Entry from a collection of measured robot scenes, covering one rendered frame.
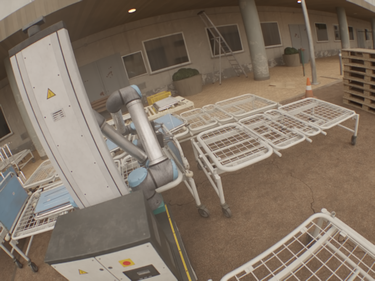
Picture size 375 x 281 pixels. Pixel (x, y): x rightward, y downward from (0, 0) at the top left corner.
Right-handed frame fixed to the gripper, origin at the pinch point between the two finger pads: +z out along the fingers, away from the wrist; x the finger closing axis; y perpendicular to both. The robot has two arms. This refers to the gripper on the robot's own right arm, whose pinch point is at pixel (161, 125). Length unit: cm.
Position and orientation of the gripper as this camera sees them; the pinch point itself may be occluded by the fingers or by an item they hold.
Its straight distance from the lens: 204.8
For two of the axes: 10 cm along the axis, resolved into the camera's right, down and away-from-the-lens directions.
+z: 9.4, -2.0, 2.8
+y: 3.3, 3.3, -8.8
